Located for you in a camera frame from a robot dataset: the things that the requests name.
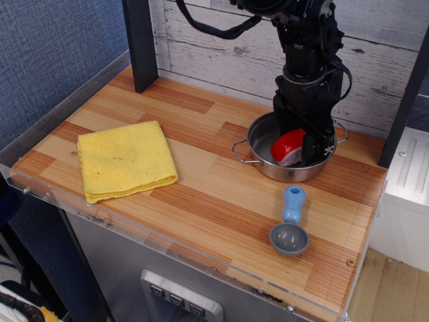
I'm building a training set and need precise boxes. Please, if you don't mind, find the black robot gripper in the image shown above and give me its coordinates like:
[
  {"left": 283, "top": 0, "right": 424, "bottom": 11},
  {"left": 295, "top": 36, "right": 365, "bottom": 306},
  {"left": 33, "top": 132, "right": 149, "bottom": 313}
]
[{"left": 273, "top": 68, "right": 343, "bottom": 166}]

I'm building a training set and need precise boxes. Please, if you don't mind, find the black and yellow floor object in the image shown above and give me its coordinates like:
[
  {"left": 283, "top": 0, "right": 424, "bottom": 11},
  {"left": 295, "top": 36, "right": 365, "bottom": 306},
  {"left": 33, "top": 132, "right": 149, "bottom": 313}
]
[{"left": 1, "top": 280, "right": 62, "bottom": 321}]

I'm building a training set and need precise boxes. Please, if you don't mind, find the black right vertical post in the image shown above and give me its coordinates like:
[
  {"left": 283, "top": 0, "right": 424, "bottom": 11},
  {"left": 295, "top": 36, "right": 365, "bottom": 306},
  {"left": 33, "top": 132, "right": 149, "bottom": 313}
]
[{"left": 378, "top": 28, "right": 428, "bottom": 168}]

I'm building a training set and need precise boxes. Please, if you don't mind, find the silver dispenser button panel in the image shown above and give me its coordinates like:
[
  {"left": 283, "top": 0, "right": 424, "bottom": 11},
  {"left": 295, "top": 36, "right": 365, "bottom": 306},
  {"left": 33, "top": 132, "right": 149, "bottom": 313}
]
[{"left": 140, "top": 269, "right": 224, "bottom": 322}]

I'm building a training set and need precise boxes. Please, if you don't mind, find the clear acrylic edge guard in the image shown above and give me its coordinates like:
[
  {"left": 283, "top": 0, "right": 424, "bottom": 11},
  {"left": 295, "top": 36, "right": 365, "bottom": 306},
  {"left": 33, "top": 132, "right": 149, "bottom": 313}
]
[{"left": 1, "top": 150, "right": 387, "bottom": 321}]

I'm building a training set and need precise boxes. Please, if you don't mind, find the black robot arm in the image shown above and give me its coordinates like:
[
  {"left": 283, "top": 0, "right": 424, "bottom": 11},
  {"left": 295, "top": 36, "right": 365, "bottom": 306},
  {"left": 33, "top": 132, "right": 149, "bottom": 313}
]
[{"left": 233, "top": 1, "right": 349, "bottom": 166}]

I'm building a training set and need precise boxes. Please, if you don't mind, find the folded yellow cloth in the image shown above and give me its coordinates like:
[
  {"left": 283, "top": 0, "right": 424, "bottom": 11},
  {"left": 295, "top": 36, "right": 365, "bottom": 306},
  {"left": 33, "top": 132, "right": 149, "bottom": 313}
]
[{"left": 77, "top": 121, "right": 178, "bottom": 204}]

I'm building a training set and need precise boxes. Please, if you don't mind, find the black vertical post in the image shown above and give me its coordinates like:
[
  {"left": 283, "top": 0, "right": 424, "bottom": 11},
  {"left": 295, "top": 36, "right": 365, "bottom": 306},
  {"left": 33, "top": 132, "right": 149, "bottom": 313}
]
[
  {"left": 122, "top": 0, "right": 158, "bottom": 93},
  {"left": 378, "top": 28, "right": 428, "bottom": 168}
]

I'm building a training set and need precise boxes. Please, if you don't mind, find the black braided cable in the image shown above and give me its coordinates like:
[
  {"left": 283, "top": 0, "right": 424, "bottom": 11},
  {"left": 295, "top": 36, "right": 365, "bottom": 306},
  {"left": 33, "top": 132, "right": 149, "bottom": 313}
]
[{"left": 174, "top": 0, "right": 263, "bottom": 41}]

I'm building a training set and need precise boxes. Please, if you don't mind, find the blue and grey scoop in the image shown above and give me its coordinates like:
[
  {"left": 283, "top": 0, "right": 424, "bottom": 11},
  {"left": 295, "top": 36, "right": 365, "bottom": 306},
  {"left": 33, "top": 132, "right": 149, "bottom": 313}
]
[{"left": 269, "top": 186, "right": 310, "bottom": 257}]

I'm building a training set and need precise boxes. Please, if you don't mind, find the white ribbed side unit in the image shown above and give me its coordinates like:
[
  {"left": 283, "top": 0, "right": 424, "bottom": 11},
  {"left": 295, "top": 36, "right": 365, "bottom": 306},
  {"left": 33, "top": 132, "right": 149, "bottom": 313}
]
[{"left": 369, "top": 127, "right": 428, "bottom": 272}]

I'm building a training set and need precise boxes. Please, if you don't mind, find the small stainless steel pot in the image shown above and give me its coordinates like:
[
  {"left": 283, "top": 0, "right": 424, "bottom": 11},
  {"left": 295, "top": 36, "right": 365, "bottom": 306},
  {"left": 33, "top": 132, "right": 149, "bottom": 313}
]
[{"left": 232, "top": 112, "right": 332, "bottom": 182}]

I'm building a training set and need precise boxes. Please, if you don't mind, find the black left vertical post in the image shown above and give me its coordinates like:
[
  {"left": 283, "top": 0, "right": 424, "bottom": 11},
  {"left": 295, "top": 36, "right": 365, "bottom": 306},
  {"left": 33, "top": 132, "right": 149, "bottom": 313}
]
[{"left": 122, "top": 0, "right": 158, "bottom": 93}]

